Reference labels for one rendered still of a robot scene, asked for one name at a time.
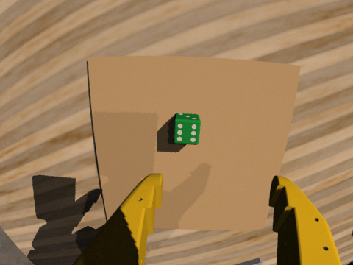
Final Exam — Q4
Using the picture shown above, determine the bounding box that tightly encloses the tan flat mat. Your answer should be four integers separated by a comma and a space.
88, 56, 301, 230

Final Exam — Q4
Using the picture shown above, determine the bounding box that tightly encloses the green die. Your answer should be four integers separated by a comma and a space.
173, 113, 201, 145

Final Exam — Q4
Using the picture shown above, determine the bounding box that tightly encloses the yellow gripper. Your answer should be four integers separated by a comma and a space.
72, 174, 342, 265

